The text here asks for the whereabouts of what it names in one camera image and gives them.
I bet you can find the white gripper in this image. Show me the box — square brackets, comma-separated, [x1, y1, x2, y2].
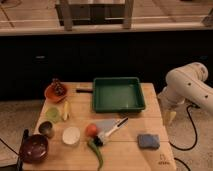
[157, 87, 185, 125]

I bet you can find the blue sponge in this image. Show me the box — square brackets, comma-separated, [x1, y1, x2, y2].
[137, 134, 160, 149]

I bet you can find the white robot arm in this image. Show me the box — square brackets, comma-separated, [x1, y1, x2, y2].
[157, 62, 213, 125]

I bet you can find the green plastic tray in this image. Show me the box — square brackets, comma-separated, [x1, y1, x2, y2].
[92, 77, 146, 113]

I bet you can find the grey cloth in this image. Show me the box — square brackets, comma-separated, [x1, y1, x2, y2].
[95, 119, 116, 132]

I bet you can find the red tomato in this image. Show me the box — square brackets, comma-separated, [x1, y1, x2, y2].
[85, 123, 98, 137]

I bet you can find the green chili pepper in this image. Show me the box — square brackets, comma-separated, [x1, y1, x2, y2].
[87, 139, 103, 171]

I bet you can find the black marker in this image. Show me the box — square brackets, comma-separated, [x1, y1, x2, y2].
[76, 89, 93, 93]

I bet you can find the brown pine cone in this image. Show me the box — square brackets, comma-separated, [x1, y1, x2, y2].
[52, 78, 65, 96]

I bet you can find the orange bowl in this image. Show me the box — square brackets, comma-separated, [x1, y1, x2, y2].
[44, 85, 67, 103]

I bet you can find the metal cup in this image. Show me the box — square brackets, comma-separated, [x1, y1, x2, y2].
[38, 121, 54, 138]

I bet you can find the dark red bowl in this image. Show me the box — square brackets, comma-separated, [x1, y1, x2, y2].
[19, 134, 49, 164]

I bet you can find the wooden stool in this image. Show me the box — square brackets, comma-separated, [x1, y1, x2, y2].
[54, 0, 134, 31]

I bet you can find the black power cable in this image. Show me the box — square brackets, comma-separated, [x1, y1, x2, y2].
[168, 104, 200, 152]

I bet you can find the white black handled knife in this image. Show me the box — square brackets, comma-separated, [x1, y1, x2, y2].
[94, 118, 128, 146]

